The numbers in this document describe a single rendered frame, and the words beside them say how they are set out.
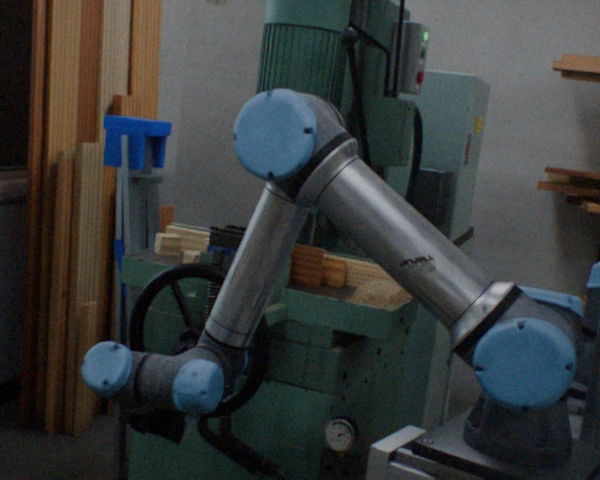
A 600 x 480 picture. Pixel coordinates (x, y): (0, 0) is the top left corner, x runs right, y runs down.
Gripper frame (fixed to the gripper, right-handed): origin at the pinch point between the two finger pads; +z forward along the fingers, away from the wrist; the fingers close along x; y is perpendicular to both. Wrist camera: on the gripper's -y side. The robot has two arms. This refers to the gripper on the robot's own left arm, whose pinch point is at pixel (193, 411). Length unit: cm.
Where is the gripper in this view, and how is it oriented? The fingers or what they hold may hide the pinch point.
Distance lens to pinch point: 162.9
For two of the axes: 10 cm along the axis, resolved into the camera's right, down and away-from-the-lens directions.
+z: 2.5, 4.2, 8.7
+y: -3.0, 8.9, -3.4
